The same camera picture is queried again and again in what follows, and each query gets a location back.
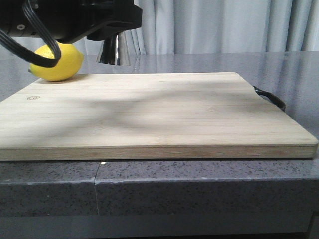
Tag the wooden cutting board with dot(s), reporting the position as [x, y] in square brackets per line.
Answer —
[147, 116]

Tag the yellow lemon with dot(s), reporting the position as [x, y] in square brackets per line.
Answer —
[69, 64]

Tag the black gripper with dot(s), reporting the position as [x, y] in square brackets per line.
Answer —
[70, 20]

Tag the steel double jigger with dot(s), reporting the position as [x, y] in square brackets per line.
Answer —
[114, 50]

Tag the grey curtain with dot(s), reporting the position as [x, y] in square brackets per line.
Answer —
[225, 26]

